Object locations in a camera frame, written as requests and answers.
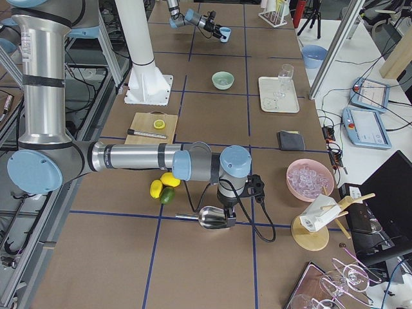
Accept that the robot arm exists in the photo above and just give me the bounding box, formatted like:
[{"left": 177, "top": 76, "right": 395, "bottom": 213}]
[
  {"left": 7, "top": 1, "right": 253, "bottom": 229},
  {"left": 166, "top": 0, "right": 223, "bottom": 39}
]

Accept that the white paper carton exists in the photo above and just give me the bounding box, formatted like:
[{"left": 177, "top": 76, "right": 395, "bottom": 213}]
[{"left": 299, "top": 194, "right": 341, "bottom": 232}]

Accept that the steel muddler black tip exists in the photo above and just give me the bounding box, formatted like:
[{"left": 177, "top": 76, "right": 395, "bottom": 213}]
[{"left": 127, "top": 129, "right": 167, "bottom": 139}]

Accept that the metal ice scoop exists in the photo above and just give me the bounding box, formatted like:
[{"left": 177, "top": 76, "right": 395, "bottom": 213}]
[{"left": 175, "top": 205, "right": 230, "bottom": 230}]

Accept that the green bowl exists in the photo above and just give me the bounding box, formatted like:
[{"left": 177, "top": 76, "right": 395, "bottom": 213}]
[{"left": 211, "top": 71, "right": 235, "bottom": 90}]

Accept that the aluminium frame post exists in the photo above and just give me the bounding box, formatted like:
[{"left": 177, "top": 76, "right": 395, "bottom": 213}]
[{"left": 308, "top": 0, "right": 365, "bottom": 100}]

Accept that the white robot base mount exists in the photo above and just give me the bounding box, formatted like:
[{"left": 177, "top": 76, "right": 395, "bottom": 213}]
[{"left": 115, "top": 0, "right": 173, "bottom": 106}]

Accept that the lemon half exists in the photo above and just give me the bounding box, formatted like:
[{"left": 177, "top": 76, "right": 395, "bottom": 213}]
[{"left": 153, "top": 119, "right": 165, "bottom": 129}]

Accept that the cream bear tray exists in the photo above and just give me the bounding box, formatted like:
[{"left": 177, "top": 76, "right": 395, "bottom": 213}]
[{"left": 258, "top": 77, "right": 299, "bottom": 113}]

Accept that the pink bowl of ice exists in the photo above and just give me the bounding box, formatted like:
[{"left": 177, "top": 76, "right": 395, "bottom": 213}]
[{"left": 286, "top": 159, "right": 335, "bottom": 202}]

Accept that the grey yellow folded cloth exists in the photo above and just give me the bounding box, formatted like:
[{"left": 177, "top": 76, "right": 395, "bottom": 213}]
[{"left": 277, "top": 130, "right": 306, "bottom": 151}]

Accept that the yellow lemon lower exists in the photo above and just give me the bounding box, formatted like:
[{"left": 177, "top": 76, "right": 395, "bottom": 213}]
[{"left": 149, "top": 180, "right": 164, "bottom": 199}]

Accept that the wooden cutting board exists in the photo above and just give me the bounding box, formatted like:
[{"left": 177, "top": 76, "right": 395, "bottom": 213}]
[{"left": 125, "top": 112, "right": 178, "bottom": 144}]

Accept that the teach pendant far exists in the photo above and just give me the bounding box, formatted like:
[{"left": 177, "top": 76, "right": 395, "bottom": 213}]
[{"left": 349, "top": 77, "right": 390, "bottom": 113}]

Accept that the clear wine glass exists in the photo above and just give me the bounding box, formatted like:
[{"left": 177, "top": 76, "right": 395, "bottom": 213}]
[{"left": 274, "top": 64, "right": 294, "bottom": 99}]

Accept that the yellow lemon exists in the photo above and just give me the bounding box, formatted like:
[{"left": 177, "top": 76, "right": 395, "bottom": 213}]
[
  {"left": 160, "top": 172, "right": 181, "bottom": 187},
  {"left": 149, "top": 180, "right": 164, "bottom": 199}
]

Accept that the teach pendant near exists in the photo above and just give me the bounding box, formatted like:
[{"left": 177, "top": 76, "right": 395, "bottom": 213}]
[{"left": 342, "top": 108, "right": 392, "bottom": 150}]

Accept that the light blue cup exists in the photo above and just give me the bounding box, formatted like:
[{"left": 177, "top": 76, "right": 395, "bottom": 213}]
[{"left": 220, "top": 27, "right": 232, "bottom": 43}]

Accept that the white cup rack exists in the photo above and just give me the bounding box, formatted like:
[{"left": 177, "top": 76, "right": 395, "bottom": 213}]
[{"left": 258, "top": 0, "right": 290, "bottom": 28}]

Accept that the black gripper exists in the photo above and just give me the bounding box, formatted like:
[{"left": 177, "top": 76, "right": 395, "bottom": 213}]
[
  {"left": 204, "top": 10, "right": 221, "bottom": 34},
  {"left": 218, "top": 192, "right": 239, "bottom": 227}
]

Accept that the green lime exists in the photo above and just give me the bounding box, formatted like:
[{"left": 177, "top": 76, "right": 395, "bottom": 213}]
[{"left": 159, "top": 187, "right": 175, "bottom": 205}]

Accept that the yellow lemon upper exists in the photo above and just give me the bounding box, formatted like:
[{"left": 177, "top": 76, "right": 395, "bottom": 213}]
[{"left": 160, "top": 172, "right": 181, "bottom": 187}]

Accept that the teach pendant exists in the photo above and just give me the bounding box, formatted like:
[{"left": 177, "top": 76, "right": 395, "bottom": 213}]
[
  {"left": 342, "top": 108, "right": 392, "bottom": 150},
  {"left": 349, "top": 77, "right": 390, "bottom": 113}
]

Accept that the blue bowl with fork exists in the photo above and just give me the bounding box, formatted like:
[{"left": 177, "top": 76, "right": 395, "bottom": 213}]
[{"left": 301, "top": 45, "right": 328, "bottom": 69}]

